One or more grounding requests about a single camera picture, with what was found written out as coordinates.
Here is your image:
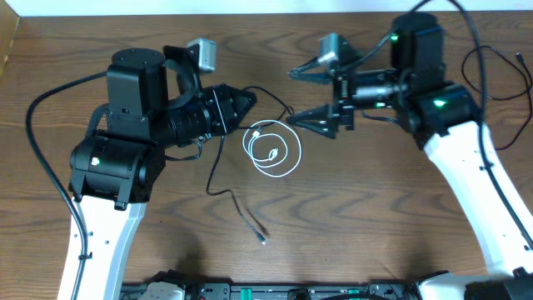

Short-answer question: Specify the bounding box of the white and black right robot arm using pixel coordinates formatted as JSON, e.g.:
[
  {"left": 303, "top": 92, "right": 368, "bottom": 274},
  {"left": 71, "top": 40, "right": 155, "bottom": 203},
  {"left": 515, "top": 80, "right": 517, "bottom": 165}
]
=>
[{"left": 287, "top": 11, "right": 532, "bottom": 299}]

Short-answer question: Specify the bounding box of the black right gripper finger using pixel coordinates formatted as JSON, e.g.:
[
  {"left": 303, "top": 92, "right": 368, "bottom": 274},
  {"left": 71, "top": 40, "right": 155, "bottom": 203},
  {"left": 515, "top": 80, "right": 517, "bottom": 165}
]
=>
[
  {"left": 287, "top": 57, "right": 337, "bottom": 85},
  {"left": 286, "top": 105, "right": 336, "bottom": 139}
]

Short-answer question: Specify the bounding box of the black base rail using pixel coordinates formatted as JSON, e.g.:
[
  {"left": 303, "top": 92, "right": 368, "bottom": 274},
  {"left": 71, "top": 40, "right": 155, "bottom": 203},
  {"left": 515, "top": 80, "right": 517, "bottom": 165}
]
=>
[{"left": 119, "top": 282, "right": 418, "bottom": 300}]

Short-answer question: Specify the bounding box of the black USB cable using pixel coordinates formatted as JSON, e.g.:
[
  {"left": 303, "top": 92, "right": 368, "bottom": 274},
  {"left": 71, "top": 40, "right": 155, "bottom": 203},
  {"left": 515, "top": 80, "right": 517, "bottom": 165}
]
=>
[{"left": 205, "top": 85, "right": 296, "bottom": 246}]

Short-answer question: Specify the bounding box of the thin black USB-C cable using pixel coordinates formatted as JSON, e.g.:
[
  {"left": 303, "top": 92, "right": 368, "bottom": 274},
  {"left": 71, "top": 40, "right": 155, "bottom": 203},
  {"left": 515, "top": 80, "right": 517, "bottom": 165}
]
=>
[{"left": 460, "top": 43, "right": 533, "bottom": 152}]

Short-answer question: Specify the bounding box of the white USB cable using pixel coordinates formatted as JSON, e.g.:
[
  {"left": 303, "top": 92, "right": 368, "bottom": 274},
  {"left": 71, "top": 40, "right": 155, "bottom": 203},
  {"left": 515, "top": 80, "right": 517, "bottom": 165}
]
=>
[{"left": 242, "top": 118, "right": 302, "bottom": 179}]

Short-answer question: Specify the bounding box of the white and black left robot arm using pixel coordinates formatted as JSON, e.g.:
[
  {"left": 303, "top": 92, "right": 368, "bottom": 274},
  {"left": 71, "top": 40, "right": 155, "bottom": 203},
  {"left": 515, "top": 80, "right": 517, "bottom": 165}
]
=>
[{"left": 58, "top": 41, "right": 257, "bottom": 299}]

